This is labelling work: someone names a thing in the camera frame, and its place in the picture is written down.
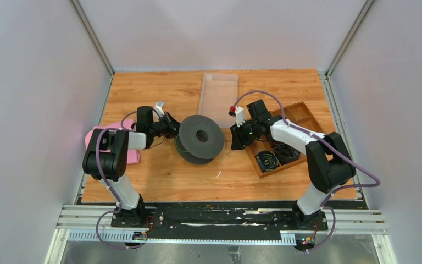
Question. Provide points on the pink cloth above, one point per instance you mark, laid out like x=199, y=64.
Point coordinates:
x=133, y=156

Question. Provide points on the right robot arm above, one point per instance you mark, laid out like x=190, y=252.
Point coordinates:
x=329, y=162

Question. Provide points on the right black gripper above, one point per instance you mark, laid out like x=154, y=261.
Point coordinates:
x=239, y=141

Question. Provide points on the wooden compartment tray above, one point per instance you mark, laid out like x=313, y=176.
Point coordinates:
x=298, y=113

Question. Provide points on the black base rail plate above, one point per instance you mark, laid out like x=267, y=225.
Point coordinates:
x=241, y=221

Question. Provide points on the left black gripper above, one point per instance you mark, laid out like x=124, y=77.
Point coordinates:
x=173, y=126

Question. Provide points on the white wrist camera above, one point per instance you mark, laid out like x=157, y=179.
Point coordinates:
x=159, y=108
x=239, y=115

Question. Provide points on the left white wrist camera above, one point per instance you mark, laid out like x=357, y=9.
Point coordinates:
x=159, y=108

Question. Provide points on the dark grey perforated spool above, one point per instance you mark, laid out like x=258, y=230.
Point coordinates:
x=200, y=139

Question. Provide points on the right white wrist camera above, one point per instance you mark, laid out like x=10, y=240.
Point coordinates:
x=239, y=115

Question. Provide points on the translucent plastic tray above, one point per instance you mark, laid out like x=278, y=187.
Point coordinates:
x=218, y=93

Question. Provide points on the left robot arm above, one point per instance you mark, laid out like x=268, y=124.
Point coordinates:
x=106, y=155

